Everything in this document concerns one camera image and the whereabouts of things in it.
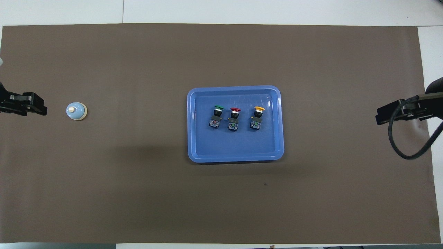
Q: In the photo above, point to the green push button switch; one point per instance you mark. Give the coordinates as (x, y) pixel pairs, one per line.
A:
(216, 117)

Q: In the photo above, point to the yellow push button switch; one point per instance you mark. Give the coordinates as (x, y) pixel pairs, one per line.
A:
(256, 119)

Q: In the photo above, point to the brown table mat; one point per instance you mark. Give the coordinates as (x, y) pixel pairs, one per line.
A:
(138, 200)

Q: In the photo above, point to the red push button switch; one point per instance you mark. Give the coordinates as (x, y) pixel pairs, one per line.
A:
(234, 120)

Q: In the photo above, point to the light blue service bell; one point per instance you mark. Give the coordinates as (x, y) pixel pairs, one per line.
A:
(75, 111)

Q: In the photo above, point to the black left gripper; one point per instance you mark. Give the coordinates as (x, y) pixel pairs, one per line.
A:
(33, 100)

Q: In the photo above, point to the blue plastic tray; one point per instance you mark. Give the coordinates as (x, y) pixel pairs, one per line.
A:
(235, 145)

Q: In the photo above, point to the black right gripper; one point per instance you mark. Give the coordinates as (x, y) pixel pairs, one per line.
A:
(392, 111)

